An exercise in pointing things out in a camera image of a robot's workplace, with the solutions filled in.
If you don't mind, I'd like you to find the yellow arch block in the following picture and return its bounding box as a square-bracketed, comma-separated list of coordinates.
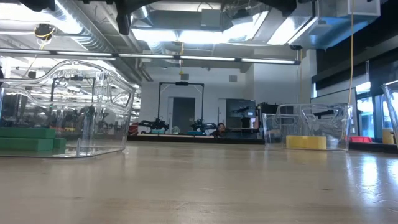
[285, 134, 315, 151]

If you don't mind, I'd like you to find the clear plastic bin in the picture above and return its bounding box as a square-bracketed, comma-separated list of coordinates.
[261, 103, 354, 152]
[381, 80, 398, 150]
[0, 59, 136, 159]

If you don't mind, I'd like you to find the green rectangular block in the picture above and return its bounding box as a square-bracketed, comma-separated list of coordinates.
[52, 137, 67, 150]
[0, 138, 55, 152]
[0, 128, 56, 139]

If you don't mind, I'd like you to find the long linear ceiling light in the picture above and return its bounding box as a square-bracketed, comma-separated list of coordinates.
[0, 48, 302, 66]

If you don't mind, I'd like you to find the grey door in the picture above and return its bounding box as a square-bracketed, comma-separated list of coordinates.
[172, 96, 197, 135]

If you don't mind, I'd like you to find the person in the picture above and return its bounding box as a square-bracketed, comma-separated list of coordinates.
[214, 122, 228, 138]

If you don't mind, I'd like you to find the black background table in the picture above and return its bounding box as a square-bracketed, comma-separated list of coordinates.
[127, 133, 265, 145]

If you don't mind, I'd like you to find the red bin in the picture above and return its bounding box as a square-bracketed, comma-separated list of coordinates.
[348, 135, 373, 144]

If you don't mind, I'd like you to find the yellow container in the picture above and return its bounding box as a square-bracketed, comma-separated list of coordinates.
[382, 128, 395, 145]

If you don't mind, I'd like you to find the rectangular metal ceiling duct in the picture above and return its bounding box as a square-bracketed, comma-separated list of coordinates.
[267, 0, 382, 50]

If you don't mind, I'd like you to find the yellow hanging cable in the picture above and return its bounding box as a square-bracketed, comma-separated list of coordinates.
[347, 0, 355, 105]

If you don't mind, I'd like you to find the black background station frame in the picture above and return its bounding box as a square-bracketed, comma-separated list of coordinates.
[157, 82, 205, 125]

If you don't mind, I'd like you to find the black ceiling cord reel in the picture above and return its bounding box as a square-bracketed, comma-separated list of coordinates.
[33, 23, 57, 42]

